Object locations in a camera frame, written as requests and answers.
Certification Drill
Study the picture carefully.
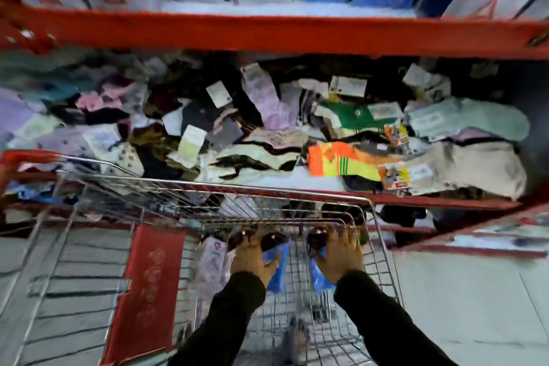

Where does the white sock pack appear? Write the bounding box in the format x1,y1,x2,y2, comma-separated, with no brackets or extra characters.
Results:
195,236,234,300

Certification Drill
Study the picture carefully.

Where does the pile of mixed socks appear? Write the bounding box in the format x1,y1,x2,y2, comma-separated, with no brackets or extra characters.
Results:
0,47,533,210

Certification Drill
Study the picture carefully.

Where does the orange and yellow sock pair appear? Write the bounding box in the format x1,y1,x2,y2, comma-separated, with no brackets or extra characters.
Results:
307,141,412,191

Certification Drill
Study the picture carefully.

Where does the person's left hand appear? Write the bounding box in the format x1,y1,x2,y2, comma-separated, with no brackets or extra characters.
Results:
229,230,280,289

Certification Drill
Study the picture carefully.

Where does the beige sock pair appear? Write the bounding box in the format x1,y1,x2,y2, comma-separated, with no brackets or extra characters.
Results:
403,141,528,201

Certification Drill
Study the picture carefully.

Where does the person's right hand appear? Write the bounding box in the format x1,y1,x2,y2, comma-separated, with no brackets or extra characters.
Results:
313,228,366,286

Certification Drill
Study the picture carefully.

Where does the metal wire shopping cart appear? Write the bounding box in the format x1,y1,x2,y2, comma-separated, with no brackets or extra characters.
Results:
0,150,405,366

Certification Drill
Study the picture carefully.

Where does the mint green sock pair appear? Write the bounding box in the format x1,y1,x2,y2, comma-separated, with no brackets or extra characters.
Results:
405,97,532,143

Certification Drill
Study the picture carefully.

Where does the red metal shelf rack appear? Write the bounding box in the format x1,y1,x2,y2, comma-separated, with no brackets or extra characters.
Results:
0,0,549,260

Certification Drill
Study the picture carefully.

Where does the red cart seat flap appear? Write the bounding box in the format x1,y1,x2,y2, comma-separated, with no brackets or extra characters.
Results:
100,224,188,365

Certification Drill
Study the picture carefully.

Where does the lilac patterned sock pair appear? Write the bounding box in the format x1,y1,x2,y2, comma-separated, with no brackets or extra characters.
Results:
240,62,297,131

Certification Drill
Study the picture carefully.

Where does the person's left forearm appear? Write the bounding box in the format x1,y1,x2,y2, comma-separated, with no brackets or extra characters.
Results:
166,270,267,366

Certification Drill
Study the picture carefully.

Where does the green striped sock pair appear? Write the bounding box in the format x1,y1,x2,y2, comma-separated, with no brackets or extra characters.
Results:
315,100,406,139

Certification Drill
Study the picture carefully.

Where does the person's right forearm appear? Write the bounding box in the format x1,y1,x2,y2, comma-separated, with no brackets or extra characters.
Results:
334,270,460,366

